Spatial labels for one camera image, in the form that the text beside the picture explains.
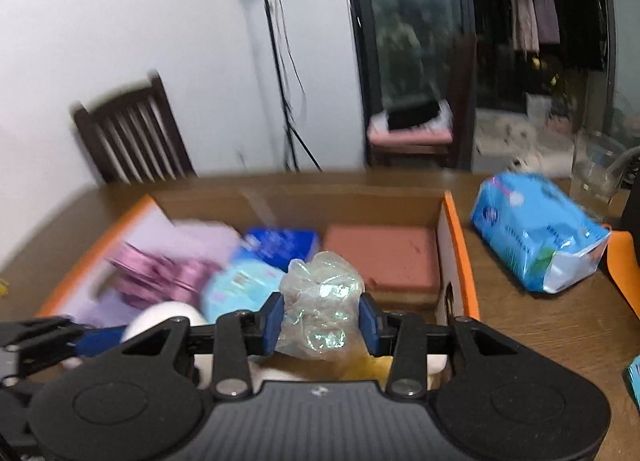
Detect light blue soft packet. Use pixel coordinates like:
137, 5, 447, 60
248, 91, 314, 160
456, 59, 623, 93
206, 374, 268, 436
200, 261, 287, 325

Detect glass sliding door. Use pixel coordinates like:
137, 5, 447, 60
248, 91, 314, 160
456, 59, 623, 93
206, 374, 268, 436
340, 0, 477, 170

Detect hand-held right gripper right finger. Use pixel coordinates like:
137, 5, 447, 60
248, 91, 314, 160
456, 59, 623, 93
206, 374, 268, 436
358, 292, 521, 401

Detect clear plastic cup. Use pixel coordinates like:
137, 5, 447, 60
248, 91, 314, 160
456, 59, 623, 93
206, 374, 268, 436
570, 130, 640, 208

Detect red-brown sponge block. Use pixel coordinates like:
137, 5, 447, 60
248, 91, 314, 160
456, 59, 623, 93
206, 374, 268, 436
322, 225, 442, 295

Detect black folded cloth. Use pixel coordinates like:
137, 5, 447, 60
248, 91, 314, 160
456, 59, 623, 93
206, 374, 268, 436
387, 100, 442, 132

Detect yellow white plush toy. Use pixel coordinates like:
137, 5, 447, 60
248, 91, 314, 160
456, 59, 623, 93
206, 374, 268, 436
120, 302, 447, 388

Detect small blue packet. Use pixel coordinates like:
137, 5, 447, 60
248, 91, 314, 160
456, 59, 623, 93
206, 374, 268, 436
627, 355, 640, 415

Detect dark blue tissue packet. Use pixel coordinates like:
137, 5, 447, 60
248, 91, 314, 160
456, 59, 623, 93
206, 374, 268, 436
243, 227, 321, 273

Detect purple cloth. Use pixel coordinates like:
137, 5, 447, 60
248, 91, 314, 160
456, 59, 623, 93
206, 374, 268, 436
60, 218, 247, 330

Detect orange flat packet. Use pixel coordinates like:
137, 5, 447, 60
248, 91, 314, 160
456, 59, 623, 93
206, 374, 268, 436
606, 231, 640, 318

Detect white patterned floor mat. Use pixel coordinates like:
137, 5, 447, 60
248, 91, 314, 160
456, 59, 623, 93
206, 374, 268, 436
475, 108, 574, 177

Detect orange cardboard box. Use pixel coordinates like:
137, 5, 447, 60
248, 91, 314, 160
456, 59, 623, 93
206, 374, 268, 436
35, 188, 482, 392

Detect pink ruffled fabric bundle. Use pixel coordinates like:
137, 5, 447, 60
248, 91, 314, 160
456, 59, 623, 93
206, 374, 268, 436
107, 241, 222, 303

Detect iridescent plastic bag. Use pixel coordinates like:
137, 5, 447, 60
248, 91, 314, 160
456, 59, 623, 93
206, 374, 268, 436
276, 251, 365, 361

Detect tall black box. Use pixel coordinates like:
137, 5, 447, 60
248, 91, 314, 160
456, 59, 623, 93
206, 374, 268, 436
619, 181, 640, 233

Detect hanging pink coat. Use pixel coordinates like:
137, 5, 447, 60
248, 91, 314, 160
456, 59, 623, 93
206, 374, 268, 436
509, 0, 562, 54

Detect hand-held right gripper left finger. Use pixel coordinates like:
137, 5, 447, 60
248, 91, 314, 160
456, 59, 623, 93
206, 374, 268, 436
120, 292, 286, 400

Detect blue wipes pack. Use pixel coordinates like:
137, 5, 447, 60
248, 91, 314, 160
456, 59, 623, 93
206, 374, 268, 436
470, 172, 612, 295

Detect wooden chair with pink cushion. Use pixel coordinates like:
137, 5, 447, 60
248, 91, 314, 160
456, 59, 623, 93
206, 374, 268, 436
366, 33, 479, 170

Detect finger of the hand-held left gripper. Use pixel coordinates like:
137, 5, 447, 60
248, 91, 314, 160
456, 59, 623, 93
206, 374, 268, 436
0, 316, 127, 359

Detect studio light on stand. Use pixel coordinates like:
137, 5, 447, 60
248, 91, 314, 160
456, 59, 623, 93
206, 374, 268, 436
251, 0, 324, 173

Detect dark wooden chair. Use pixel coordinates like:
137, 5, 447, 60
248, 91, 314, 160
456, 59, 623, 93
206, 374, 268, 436
72, 71, 197, 186

